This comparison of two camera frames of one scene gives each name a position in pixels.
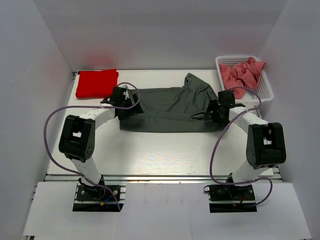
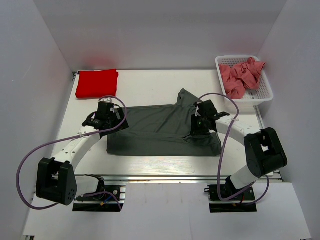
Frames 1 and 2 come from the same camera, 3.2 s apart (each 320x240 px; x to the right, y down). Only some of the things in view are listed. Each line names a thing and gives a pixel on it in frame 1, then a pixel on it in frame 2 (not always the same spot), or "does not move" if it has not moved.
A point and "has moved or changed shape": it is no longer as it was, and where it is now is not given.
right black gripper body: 214,106 → 199,125
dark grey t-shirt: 182,109 has moved or changed shape
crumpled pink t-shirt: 242,74 does not move
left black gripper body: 135,109 → 115,122
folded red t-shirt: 95,84 does not move
